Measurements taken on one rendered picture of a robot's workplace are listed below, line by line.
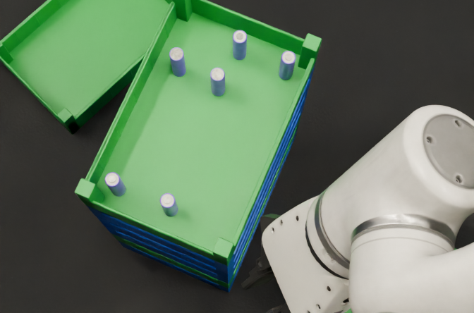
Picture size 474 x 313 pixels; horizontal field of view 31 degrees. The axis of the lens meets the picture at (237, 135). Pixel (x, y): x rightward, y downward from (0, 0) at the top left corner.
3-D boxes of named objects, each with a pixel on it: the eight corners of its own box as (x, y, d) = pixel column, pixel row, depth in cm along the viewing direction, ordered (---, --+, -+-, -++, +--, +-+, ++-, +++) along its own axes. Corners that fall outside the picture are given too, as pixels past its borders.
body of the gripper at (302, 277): (410, 276, 74) (345, 316, 83) (360, 171, 78) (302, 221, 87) (342, 299, 71) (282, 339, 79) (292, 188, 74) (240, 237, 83)
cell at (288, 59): (281, 65, 116) (284, 47, 110) (294, 70, 116) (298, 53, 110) (276, 77, 116) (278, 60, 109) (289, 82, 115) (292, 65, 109)
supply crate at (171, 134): (180, 5, 119) (175, -21, 111) (317, 60, 117) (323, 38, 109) (84, 204, 111) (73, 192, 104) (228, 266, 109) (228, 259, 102)
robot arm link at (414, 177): (406, 292, 71) (408, 194, 76) (511, 229, 60) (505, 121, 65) (314, 263, 69) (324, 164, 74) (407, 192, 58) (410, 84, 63)
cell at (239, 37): (235, 45, 117) (235, 27, 110) (248, 50, 117) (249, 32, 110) (230, 57, 116) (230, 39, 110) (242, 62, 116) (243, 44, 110)
